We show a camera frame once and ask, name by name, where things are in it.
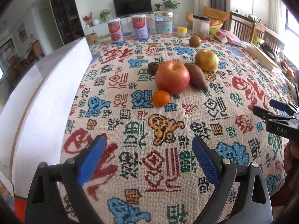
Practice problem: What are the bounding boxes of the red apple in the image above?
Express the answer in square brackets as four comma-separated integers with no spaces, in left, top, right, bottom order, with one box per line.
[155,61,189,95]

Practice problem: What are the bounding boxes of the purple label can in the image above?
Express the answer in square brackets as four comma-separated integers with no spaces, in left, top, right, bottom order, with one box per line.
[131,14,149,40]

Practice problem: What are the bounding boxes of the patterned woven tablecloth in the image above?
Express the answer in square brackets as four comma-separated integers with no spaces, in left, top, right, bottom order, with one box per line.
[61,35,296,223]

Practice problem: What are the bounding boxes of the orange mandarin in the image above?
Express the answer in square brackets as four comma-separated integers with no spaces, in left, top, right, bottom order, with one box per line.
[152,90,170,107]

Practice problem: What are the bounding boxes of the red flower vase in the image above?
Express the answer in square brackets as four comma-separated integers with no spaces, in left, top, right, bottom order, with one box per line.
[82,12,93,28]

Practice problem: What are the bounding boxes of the small yellow container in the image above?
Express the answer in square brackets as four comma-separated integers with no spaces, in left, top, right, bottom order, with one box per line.
[177,26,187,38]

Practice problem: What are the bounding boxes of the wooden chair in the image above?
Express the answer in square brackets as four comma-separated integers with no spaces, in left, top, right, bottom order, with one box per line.
[229,12,285,54]

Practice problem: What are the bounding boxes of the white cardboard box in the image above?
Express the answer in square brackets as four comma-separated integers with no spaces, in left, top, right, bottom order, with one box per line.
[1,38,92,199]

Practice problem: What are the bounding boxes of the black television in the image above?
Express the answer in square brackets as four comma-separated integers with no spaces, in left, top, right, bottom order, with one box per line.
[113,0,152,18]

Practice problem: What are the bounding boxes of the orange cushion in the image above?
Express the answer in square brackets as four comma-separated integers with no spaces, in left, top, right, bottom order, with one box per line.
[185,6,230,30]

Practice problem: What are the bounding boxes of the potted green plant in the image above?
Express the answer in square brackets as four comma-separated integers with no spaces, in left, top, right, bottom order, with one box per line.
[99,9,111,22]

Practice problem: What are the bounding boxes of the clear jar blue label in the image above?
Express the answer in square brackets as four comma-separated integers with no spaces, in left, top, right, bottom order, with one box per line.
[154,11,173,36]

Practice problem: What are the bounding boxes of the yellow pear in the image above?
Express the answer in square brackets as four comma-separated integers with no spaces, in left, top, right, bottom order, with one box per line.
[195,49,219,72]

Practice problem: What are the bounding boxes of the colourful snack bag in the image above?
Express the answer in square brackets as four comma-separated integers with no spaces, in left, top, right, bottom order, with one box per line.
[209,28,243,46]

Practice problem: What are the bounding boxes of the orange label can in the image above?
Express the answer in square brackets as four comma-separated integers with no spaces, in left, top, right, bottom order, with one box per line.
[107,18,124,44]

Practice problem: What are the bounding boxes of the dark glass cabinet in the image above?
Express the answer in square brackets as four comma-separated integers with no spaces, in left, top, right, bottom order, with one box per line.
[50,0,84,45]

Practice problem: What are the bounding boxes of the white tv cabinet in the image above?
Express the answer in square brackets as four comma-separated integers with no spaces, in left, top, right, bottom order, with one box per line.
[83,13,181,37]

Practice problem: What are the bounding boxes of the clear jar black lid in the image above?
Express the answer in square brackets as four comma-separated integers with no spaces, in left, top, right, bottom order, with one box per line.
[192,15,210,35]

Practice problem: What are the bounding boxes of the brown cardboard box on floor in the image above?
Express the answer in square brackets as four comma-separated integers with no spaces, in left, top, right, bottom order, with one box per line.
[85,33,98,45]

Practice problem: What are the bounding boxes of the green kiwi fruit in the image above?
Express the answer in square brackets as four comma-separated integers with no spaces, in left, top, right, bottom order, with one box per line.
[189,35,202,48]

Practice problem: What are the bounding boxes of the small purple sweet potato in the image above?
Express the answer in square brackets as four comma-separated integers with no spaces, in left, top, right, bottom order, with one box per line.
[184,63,208,91]

